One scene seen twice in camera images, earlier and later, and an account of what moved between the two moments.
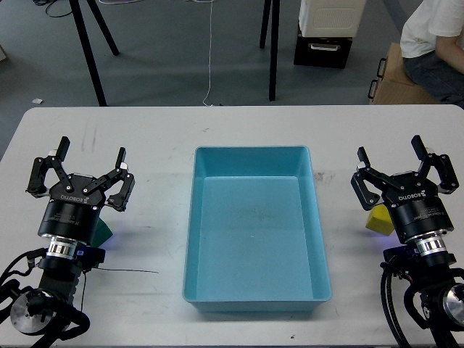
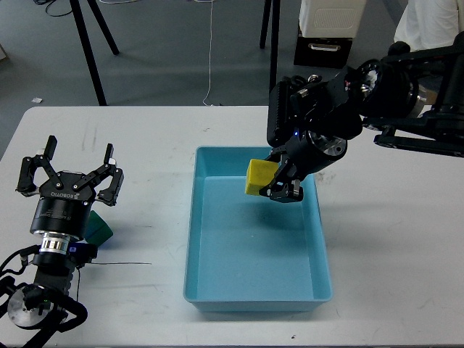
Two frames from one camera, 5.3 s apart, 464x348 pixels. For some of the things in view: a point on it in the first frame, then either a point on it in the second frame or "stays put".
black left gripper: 72,210 to 64,201
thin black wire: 131,270 to 119,263
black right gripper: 416,212 to 306,154
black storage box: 330,52 stays put
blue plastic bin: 253,242 stays put
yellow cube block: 379,220 to 259,173
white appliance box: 331,18 stays put
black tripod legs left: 79,18 stays put
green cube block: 102,233 stays put
